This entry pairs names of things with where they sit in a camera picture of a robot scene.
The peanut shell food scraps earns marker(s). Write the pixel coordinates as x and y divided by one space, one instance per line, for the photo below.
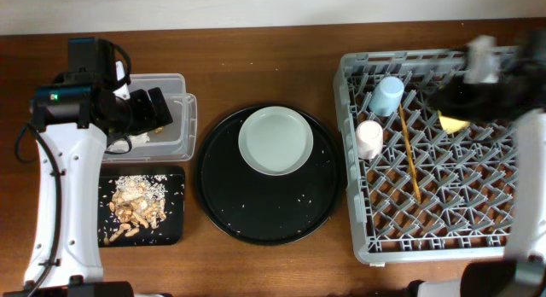
137 204

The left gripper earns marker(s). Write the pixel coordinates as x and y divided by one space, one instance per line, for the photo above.
149 119

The blue cup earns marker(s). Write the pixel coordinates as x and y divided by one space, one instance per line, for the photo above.
386 96

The clear plastic bin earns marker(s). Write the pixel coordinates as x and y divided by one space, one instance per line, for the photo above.
176 142

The wooden chopstick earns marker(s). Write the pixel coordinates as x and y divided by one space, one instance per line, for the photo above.
409 153

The round black tray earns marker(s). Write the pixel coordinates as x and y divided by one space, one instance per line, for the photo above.
261 209

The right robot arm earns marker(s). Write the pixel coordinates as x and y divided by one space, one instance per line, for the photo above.
516 93

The yellow bowl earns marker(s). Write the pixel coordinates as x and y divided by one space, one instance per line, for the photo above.
452 125

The grey plate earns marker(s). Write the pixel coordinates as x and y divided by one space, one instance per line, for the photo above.
275 140

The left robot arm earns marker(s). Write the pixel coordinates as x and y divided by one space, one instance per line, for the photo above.
73 121

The pink cup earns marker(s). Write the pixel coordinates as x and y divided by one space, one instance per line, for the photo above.
369 138

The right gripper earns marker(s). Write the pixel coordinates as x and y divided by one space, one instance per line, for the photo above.
458 90

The grey dishwasher rack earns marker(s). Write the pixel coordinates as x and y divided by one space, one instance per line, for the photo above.
467 179

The black rectangular tray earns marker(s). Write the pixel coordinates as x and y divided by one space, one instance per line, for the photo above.
170 231

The white tissue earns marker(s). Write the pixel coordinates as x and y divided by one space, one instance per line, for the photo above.
137 139

